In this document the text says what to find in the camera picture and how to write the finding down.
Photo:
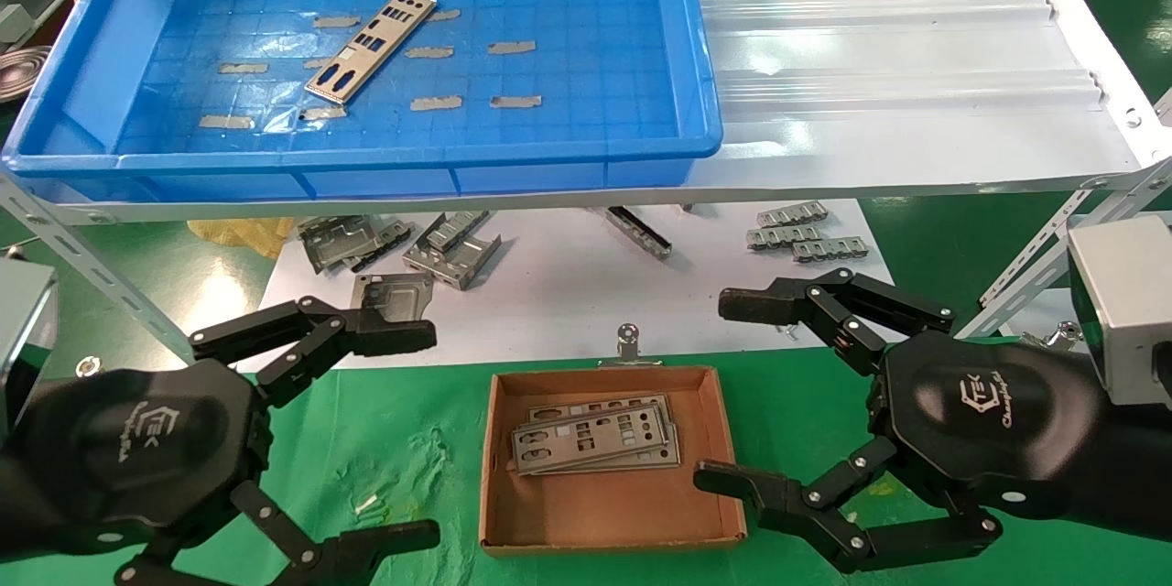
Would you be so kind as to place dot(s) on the white flat board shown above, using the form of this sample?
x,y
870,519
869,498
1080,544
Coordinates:
x,y
568,293

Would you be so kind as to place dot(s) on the silver metal fitting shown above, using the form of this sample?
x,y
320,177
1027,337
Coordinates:
x,y
1058,337

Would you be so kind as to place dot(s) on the small notched metal strip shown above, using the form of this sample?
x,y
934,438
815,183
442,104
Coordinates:
x,y
830,249
783,236
792,215

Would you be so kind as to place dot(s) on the small white scrap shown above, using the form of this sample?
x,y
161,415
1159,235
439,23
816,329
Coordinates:
x,y
366,504

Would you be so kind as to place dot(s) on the round metal coil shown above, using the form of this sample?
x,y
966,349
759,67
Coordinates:
x,y
23,73

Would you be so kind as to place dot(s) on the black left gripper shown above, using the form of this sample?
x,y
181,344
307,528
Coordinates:
x,y
137,449

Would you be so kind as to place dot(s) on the small silver clip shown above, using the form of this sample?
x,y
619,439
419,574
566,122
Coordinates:
x,y
627,343
789,331

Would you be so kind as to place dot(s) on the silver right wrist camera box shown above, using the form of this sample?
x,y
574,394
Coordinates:
x,y
1131,311

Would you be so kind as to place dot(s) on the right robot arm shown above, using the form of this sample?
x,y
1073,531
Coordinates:
x,y
1135,467

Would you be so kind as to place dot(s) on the green cloth mat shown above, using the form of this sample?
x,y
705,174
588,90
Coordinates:
x,y
815,403

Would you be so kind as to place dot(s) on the silver perforated metal plate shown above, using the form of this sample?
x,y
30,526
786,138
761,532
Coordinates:
x,y
371,46
595,437
549,412

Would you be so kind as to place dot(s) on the grey tape strip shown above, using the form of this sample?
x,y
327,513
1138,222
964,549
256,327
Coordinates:
x,y
243,68
447,16
334,21

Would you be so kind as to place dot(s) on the small grey box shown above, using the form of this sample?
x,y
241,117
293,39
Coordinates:
x,y
14,23

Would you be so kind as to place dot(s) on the small silver bolt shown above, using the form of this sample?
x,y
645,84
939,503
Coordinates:
x,y
87,367

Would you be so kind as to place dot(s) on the brown cardboard box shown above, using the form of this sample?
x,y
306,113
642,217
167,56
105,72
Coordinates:
x,y
604,513

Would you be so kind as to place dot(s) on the grey stamped metal bracket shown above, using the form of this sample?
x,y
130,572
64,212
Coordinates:
x,y
392,238
458,224
330,243
458,267
394,298

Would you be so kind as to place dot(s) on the long narrow metal bracket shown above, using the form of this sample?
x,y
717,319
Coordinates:
x,y
641,233

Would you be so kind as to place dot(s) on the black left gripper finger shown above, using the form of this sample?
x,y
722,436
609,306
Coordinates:
x,y
385,337

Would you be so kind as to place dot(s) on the white perforated angle brace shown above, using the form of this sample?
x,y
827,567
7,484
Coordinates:
x,y
82,261
1016,279

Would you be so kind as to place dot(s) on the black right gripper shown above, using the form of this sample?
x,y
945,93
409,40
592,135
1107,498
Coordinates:
x,y
989,412

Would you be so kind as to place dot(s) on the white corrugated metal shelf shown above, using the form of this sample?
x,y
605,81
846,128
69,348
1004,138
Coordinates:
x,y
870,64

